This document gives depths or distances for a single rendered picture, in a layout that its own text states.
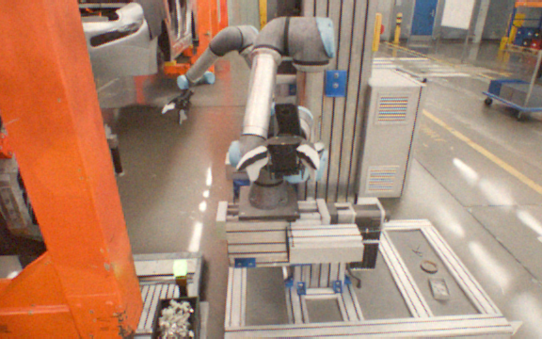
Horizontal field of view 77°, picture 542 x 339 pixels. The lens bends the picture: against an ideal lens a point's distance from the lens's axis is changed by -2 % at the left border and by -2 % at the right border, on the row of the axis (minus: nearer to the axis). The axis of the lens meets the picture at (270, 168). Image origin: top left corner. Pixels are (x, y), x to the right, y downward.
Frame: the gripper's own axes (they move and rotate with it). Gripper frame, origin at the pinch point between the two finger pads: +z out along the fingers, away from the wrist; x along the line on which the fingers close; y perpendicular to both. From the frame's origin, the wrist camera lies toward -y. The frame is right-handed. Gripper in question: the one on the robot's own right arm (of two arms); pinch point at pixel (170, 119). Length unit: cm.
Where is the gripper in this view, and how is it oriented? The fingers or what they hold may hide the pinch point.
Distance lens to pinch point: 217.4
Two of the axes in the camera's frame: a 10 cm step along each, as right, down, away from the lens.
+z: -3.7, 9.1, -1.8
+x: 4.3, 3.4, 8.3
